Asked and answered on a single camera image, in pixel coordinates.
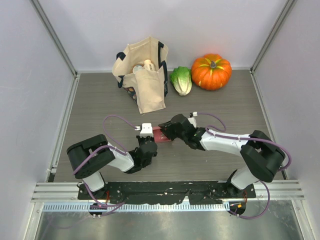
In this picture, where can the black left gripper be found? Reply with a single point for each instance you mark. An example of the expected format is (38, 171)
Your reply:
(140, 139)

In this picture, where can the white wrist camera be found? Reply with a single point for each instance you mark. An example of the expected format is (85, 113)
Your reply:
(145, 130)
(192, 118)

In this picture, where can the green lettuce toy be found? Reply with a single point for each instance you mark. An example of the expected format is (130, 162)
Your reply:
(181, 80)

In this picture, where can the pink paper box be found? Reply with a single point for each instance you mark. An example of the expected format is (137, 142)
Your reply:
(159, 137)

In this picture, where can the beige canvas tote bag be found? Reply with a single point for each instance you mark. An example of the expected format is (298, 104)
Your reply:
(147, 88)

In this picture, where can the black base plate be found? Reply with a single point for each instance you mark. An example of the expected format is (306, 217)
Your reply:
(166, 192)

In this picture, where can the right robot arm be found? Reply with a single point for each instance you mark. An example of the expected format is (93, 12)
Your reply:
(263, 158)

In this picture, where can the beige bottle in bag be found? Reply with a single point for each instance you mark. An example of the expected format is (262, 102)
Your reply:
(148, 65)

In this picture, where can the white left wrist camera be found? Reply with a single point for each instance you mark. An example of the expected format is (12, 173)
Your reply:
(145, 130)

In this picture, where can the white round container in bag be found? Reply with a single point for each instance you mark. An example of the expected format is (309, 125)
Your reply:
(137, 68)

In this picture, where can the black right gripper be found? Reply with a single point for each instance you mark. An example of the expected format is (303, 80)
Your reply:
(166, 128)

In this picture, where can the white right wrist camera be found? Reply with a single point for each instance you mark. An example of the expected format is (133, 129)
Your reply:
(192, 118)

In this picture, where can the orange pumpkin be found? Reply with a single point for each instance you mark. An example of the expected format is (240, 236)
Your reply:
(211, 72)

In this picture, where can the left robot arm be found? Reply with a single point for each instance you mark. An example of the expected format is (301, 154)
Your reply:
(89, 156)

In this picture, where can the slotted cable duct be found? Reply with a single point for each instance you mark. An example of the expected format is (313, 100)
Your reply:
(185, 206)

